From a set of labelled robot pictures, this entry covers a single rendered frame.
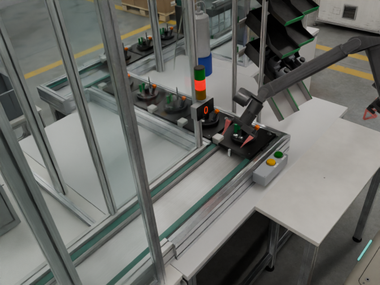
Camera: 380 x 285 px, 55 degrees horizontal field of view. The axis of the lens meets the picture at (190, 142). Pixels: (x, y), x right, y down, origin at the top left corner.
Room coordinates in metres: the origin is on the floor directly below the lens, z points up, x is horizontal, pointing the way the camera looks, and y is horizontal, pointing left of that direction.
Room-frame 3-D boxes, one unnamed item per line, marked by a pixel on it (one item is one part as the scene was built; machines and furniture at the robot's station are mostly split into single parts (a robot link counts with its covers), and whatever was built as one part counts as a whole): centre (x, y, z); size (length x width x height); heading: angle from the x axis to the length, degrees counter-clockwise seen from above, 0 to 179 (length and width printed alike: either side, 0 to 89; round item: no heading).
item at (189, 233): (1.21, -0.20, 0.91); 0.89 x 0.06 x 0.11; 135
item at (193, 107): (1.46, -0.07, 1.29); 0.12 x 0.05 x 0.25; 135
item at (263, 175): (1.31, -0.38, 0.93); 0.21 x 0.07 x 0.06; 135
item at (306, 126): (1.83, 0.03, 0.84); 1.50 x 1.41 x 0.03; 135
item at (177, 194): (1.32, -0.06, 0.91); 0.84 x 0.28 x 0.10; 135
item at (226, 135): (1.52, -0.29, 0.96); 0.24 x 0.24 x 0.02; 45
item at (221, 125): (1.70, -0.10, 1.01); 0.24 x 0.24 x 0.13; 45
